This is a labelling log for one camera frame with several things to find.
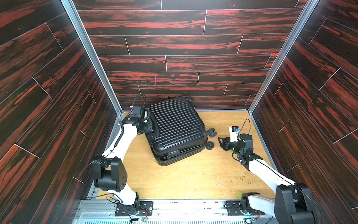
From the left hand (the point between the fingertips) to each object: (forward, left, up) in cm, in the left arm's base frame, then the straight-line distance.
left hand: (151, 127), depth 88 cm
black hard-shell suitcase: (-6, -18, +3) cm, 19 cm away
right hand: (-4, -48, -4) cm, 48 cm away
